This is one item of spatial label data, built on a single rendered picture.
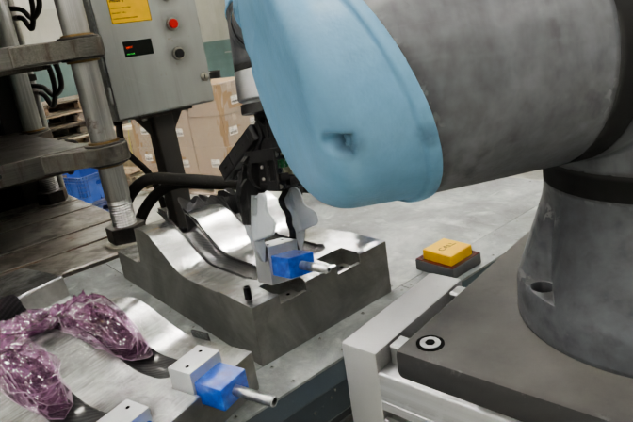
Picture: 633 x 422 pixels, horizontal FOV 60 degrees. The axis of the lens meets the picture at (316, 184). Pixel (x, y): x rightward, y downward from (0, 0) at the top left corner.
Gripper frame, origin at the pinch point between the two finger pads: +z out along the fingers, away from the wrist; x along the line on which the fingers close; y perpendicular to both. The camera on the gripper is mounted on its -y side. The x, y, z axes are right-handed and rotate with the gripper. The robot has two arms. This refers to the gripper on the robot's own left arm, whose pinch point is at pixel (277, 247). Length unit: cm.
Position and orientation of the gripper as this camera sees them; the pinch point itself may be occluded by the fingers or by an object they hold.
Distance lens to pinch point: 77.9
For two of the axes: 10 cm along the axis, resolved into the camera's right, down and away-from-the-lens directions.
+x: 7.7, -1.4, 6.2
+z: 1.3, 9.9, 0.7
